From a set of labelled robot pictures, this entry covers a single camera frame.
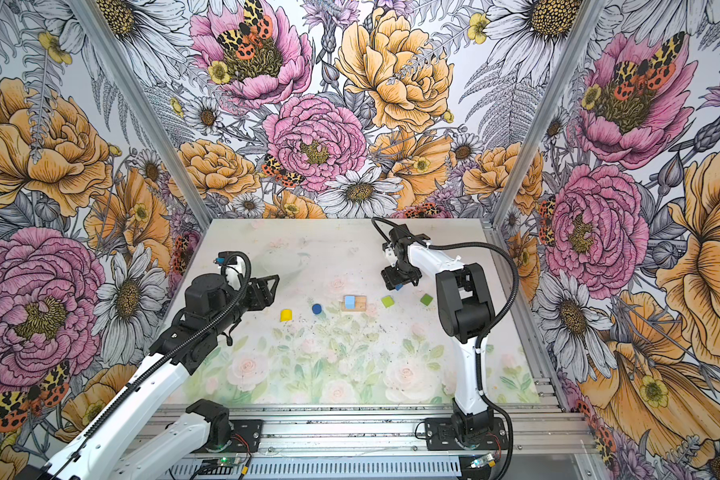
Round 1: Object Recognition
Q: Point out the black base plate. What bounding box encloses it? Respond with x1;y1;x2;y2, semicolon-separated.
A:
222;419;264;454
424;417;509;451

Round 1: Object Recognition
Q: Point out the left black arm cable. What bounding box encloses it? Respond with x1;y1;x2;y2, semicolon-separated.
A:
47;251;253;480

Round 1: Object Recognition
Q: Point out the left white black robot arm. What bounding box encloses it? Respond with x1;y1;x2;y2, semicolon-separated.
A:
17;251;280;479

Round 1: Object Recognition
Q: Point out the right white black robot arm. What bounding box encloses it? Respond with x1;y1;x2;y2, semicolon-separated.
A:
381;219;495;445

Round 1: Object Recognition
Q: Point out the left green circuit board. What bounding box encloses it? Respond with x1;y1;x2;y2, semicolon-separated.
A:
204;457;248;477

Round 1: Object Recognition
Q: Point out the right green circuit board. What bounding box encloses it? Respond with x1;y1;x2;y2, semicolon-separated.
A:
470;454;496;469

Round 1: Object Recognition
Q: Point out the white vented cable duct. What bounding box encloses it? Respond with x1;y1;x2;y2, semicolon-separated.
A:
160;456;462;479

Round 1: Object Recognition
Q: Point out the green circuit board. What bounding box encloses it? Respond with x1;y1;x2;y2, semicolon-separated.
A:
204;457;248;477
470;454;496;469

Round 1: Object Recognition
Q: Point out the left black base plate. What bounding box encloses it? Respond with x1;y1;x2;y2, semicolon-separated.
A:
222;419;264;454

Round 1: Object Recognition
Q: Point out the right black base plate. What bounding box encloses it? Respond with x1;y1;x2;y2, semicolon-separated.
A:
424;417;509;451

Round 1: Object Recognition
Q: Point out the aluminium mounting rail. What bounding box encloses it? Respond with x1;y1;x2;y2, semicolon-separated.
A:
229;404;595;457

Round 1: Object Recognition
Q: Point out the right black corrugated cable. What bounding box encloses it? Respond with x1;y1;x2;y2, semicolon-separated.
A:
370;217;521;480

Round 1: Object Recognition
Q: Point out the natural wood plank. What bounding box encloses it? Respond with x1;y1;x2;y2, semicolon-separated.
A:
341;295;367;312

